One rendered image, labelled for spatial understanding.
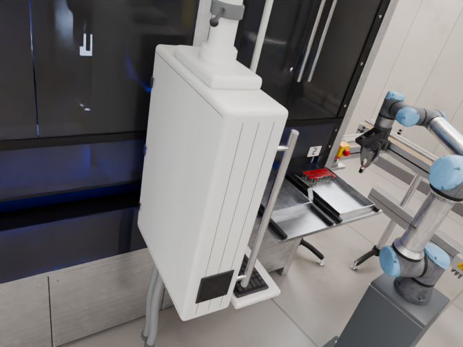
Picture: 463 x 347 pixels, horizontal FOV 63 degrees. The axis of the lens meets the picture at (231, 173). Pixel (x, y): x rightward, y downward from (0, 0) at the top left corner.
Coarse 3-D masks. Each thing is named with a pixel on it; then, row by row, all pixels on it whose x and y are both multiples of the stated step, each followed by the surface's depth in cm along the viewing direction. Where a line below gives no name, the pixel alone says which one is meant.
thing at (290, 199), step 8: (272, 168) 199; (272, 176) 197; (272, 184) 191; (288, 184) 190; (264, 192) 183; (280, 192) 186; (288, 192) 187; (296, 192) 186; (264, 200) 176; (280, 200) 179; (288, 200) 181; (296, 200) 182; (304, 200) 182; (264, 208) 167; (280, 208) 174; (288, 208) 170; (296, 208) 174; (304, 208) 177; (272, 216) 167
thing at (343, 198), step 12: (300, 180) 194; (336, 180) 208; (324, 192) 195; (336, 192) 197; (348, 192) 200; (336, 204) 187; (348, 204) 189; (360, 204) 192; (372, 204) 188; (348, 216) 180
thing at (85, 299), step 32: (256, 224) 211; (128, 256) 171; (288, 256) 251; (0, 288) 143; (32, 288) 152; (64, 288) 161; (96, 288) 171; (128, 288) 183; (0, 320) 152; (32, 320) 161; (64, 320) 171; (96, 320) 183; (128, 320) 197
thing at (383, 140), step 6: (378, 126) 166; (384, 132) 170; (390, 132) 171; (378, 138) 170; (384, 138) 172; (372, 144) 171; (378, 144) 168; (384, 144) 171; (372, 150) 172; (384, 150) 174
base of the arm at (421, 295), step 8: (400, 280) 158; (408, 280) 154; (416, 280) 151; (400, 288) 155; (408, 288) 153; (416, 288) 151; (424, 288) 151; (432, 288) 152; (408, 296) 153; (416, 296) 152; (424, 296) 152; (424, 304) 154
